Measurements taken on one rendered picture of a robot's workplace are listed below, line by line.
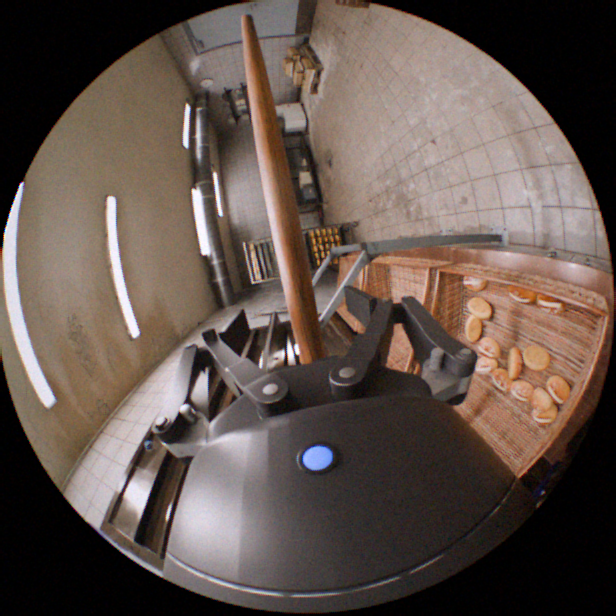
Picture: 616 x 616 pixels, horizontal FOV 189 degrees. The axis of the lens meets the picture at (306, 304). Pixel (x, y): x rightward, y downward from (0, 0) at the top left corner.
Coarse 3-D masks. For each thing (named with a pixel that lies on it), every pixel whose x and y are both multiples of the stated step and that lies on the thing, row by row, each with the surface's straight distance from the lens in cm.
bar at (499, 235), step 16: (384, 240) 63; (400, 240) 67; (416, 240) 71; (432, 240) 76; (448, 240) 84; (464, 240) 93; (480, 240) 105; (496, 240) 123; (336, 256) 108; (368, 256) 61; (320, 272) 106; (352, 272) 60; (336, 304) 60; (320, 320) 60
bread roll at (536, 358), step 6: (528, 348) 65; (534, 348) 65; (540, 348) 65; (528, 354) 64; (534, 354) 64; (540, 354) 64; (546, 354) 64; (528, 360) 64; (534, 360) 63; (540, 360) 63; (546, 360) 63; (528, 366) 65; (534, 366) 63; (540, 366) 63; (546, 366) 64
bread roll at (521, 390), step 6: (516, 384) 72; (522, 384) 71; (528, 384) 71; (516, 390) 71; (522, 390) 70; (528, 390) 70; (516, 396) 71; (522, 396) 70; (528, 396) 71; (522, 402) 73
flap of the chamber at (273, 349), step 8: (272, 320) 148; (280, 320) 176; (272, 328) 131; (280, 328) 160; (272, 336) 122; (280, 336) 146; (272, 344) 114; (280, 344) 135; (272, 352) 107; (280, 352) 126; (264, 360) 94; (272, 360) 102; (280, 360) 118; (264, 368) 88; (272, 368) 96
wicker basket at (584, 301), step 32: (448, 288) 71; (544, 288) 49; (576, 288) 60; (448, 320) 76; (512, 320) 70; (544, 320) 65; (576, 320) 63; (608, 320) 48; (480, 352) 80; (576, 352) 66; (480, 384) 81; (544, 384) 72; (576, 384) 65; (512, 416) 75; (512, 448) 72; (544, 448) 55
